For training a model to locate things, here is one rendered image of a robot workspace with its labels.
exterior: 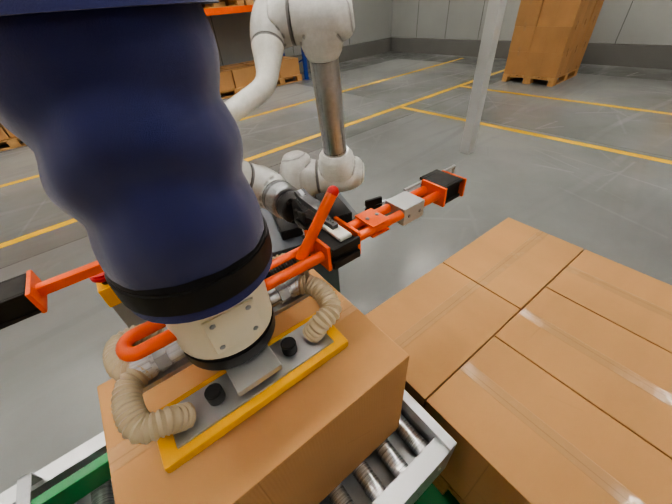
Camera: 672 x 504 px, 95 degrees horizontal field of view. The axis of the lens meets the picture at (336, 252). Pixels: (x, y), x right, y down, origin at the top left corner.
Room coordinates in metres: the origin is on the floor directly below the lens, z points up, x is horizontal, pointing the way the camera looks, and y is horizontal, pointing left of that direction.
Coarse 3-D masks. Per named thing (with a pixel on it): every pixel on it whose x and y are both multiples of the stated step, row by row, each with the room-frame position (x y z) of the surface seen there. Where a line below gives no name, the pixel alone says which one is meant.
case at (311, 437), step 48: (384, 336) 0.45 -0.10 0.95; (192, 384) 0.37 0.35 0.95; (336, 384) 0.34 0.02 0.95; (384, 384) 0.35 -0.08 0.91; (240, 432) 0.26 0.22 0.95; (288, 432) 0.25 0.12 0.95; (336, 432) 0.27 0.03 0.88; (384, 432) 0.35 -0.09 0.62; (144, 480) 0.19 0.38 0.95; (192, 480) 0.18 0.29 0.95; (240, 480) 0.18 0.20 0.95; (288, 480) 0.20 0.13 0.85; (336, 480) 0.25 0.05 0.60
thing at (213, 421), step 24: (288, 336) 0.36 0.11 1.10; (336, 336) 0.36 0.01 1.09; (288, 360) 0.31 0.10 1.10; (312, 360) 0.31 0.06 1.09; (216, 384) 0.26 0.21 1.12; (264, 384) 0.27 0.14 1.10; (288, 384) 0.27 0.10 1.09; (216, 408) 0.24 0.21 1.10; (240, 408) 0.24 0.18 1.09; (192, 432) 0.20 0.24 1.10; (216, 432) 0.20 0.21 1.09; (168, 456) 0.18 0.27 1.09; (192, 456) 0.18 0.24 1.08
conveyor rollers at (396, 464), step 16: (400, 416) 0.42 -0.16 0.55; (400, 432) 0.38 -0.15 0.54; (416, 432) 0.37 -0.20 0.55; (384, 448) 0.34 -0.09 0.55; (416, 448) 0.33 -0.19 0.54; (400, 464) 0.29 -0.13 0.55; (368, 480) 0.26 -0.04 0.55; (96, 496) 0.28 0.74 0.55; (112, 496) 0.28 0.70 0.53; (336, 496) 0.23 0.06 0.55; (368, 496) 0.23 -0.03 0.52
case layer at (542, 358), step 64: (512, 256) 1.13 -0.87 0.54; (576, 256) 1.10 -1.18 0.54; (384, 320) 0.81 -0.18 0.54; (448, 320) 0.78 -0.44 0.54; (512, 320) 0.75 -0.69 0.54; (576, 320) 0.73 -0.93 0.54; (640, 320) 0.70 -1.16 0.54; (448, 384) 0.52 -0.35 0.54; (512, 384) 0.50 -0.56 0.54; (576, 384) 0.48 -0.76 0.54; (640, 384) 0.46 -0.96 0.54; (512, 448) 0.31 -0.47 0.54; (576, 448) 0.30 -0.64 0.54; (640, 448) 0.28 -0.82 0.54
